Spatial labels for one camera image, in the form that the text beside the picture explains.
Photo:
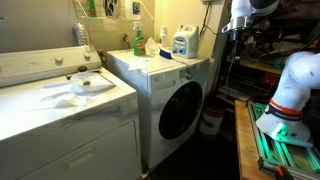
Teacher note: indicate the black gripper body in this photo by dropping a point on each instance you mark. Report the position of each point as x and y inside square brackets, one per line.
[237, 35]

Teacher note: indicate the silver washer knob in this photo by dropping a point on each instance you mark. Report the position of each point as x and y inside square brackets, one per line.
[189, 75]

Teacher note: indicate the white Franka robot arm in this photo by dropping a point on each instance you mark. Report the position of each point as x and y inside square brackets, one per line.
[296, 80]

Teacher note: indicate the white front-load washing machine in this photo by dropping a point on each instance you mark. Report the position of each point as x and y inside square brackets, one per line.
[156, 96]

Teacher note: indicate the round white dryer knob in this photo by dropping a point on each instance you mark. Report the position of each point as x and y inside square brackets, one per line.
[58, 60]
[87, 55]

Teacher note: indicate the cluttered storage shelf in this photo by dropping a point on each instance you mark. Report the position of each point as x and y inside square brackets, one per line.
[256, 66]

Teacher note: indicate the large white detergent jug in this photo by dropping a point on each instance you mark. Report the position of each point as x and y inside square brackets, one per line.
[185, 41]

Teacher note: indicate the small white bottle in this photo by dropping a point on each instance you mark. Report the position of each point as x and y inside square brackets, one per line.
[163, 35]

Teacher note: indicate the blue scrub brush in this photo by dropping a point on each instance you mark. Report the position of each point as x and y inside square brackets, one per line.
[165, 53]

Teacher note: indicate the crumpled white tissue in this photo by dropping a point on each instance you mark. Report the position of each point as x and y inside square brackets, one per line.
[151, 46]

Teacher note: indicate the red white bucket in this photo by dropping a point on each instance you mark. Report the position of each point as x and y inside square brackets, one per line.
[211, 120]

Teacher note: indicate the dark round washer door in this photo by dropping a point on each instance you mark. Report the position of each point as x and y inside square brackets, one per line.
[180, 111]

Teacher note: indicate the green spray bottle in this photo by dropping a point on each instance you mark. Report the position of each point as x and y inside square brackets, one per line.
[139, 41]

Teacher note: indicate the white box blue label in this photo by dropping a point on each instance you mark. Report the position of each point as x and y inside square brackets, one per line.
[136, 8]

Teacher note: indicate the wooden table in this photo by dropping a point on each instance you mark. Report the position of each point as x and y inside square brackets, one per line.
[246, 146]

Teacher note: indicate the orange black clamp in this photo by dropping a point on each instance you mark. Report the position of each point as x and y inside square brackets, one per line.
[282, 171]

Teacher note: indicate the clear jar black lid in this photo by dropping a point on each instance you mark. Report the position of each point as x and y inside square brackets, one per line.
[84, 78]

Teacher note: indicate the white dryer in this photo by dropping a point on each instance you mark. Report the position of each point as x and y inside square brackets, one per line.
[50, 133]

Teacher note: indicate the wall water valve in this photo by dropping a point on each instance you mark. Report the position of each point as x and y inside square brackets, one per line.
[126, 39]

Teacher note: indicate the aluminium base frame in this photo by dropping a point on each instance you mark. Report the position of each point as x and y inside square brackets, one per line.
[283, 156]

